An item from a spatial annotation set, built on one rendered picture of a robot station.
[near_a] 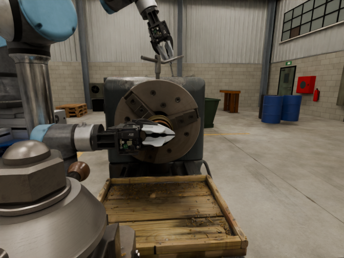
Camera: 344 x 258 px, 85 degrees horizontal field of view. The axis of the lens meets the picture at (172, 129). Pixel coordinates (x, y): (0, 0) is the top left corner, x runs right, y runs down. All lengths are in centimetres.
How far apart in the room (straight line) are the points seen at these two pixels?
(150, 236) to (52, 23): 50
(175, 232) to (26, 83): 55
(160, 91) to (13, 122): 54
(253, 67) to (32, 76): 1171
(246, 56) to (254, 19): 188
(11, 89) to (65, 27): 45
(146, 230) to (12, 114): 63
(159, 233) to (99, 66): 1066
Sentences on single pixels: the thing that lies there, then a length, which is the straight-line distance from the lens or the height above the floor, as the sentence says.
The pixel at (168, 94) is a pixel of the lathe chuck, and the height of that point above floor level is 118.
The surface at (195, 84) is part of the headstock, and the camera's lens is 86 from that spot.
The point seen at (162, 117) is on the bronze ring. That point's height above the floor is 112.
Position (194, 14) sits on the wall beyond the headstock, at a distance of 1147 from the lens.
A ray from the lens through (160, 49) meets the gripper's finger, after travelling 84.
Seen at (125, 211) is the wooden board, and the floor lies 88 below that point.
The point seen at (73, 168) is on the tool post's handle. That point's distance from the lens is 20.
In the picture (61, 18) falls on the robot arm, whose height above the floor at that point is 136.
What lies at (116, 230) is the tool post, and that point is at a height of 110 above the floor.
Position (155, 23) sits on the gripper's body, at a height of 144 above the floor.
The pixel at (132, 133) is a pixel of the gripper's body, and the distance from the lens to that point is 48.
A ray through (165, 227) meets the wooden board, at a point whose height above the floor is 89.
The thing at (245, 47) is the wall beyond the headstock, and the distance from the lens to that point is 1198.
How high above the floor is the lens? 122
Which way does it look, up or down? 13 degrees down
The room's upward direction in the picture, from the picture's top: straight up
